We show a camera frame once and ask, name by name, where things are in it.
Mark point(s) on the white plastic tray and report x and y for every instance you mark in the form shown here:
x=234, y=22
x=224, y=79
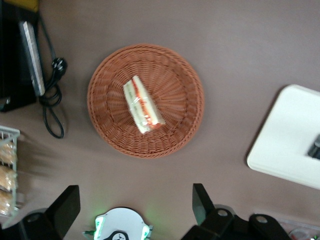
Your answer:
x=282, y=140

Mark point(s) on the wrapped brown bread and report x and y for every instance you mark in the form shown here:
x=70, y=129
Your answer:
x=7, y=153
x=7, y=178
x=5, y=202

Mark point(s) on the small black object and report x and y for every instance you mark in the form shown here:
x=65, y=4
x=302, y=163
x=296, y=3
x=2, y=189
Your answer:
x=315, y=147

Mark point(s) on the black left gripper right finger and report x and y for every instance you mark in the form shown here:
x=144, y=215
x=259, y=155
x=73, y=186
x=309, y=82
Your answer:
x=202, y=207

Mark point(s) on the clear plastic container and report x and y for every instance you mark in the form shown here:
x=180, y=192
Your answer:
x=300, y=230

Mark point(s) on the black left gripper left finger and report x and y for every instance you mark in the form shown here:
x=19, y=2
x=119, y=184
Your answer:
x=65, y=210

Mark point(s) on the plastic-wrapped triangle sandwich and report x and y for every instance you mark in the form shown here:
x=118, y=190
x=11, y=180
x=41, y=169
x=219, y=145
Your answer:
x=142, y=105

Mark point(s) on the black appliance box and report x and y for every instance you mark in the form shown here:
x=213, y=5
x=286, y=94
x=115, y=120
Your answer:
x=12, y=62

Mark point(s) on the round brown wicker basket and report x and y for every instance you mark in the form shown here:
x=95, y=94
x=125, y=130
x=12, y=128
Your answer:
x=172, y=100

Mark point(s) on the yellow object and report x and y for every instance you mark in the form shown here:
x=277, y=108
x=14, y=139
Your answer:
x=32, y=4

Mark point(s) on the white round base green lights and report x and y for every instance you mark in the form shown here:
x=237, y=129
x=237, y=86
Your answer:
x=122, y=221

